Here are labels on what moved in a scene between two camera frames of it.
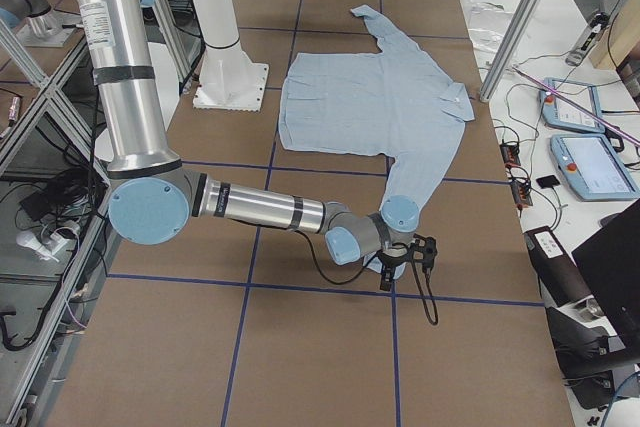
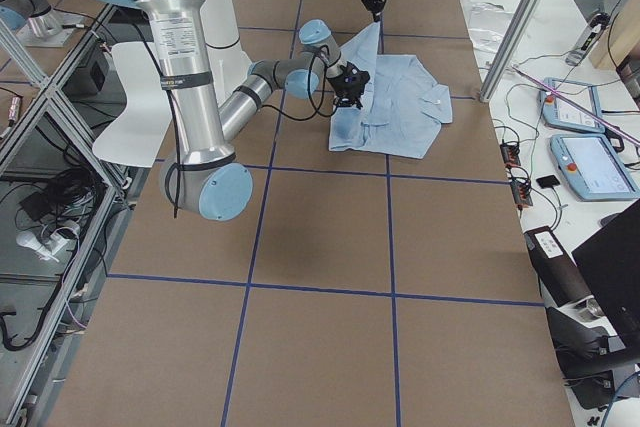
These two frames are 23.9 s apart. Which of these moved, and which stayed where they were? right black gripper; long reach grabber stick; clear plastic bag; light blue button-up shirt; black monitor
Moved: right black gripper; light blue button-up shirt
Stayed: clear plastic bag; long reach grabber stick; black monitor
